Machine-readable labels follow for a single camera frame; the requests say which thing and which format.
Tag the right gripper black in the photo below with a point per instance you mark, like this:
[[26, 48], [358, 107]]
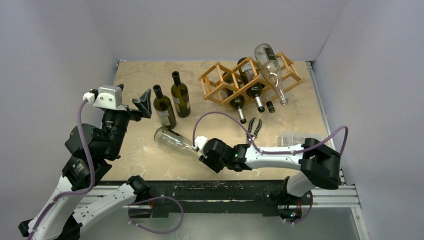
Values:
[[205, 153]]

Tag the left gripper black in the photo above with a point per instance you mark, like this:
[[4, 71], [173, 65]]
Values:
[[143, 104]]

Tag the dark green bottle back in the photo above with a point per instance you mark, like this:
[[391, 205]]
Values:
[[180, 96]]

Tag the dark green bottle silver neck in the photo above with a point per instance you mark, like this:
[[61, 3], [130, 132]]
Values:
[[236, 103]]

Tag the square clear whisky bottle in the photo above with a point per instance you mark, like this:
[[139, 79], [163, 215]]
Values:
[[270, 107]]

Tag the clear glass bottle tall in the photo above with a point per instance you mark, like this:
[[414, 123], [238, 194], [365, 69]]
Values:
[[271, 70]]

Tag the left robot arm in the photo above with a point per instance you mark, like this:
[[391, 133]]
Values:
[[96, 141]]

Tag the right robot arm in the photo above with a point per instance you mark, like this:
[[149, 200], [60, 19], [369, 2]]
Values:
[[318, 165]]

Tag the dark green bottle left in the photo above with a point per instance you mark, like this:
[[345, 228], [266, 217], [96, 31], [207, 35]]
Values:
[[163, 107]]

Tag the black grey pliers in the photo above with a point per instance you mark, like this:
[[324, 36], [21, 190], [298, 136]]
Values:
[[253, 131]]

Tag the clear plastic parts box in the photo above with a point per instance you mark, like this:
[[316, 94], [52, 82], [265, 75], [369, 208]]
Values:
[[290, 138]]

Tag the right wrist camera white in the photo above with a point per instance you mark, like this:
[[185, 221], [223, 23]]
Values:
[[199, 143]]

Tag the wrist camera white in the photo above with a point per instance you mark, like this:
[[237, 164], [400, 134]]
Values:
[[199, 143], [106, 97]]

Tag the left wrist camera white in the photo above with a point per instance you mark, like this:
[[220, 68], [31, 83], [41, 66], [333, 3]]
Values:
[[106, 97]]

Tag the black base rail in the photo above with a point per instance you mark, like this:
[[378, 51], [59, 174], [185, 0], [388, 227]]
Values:
[[265, 197]]

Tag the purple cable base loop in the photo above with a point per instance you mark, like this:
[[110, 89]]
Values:
[[161, 214]]

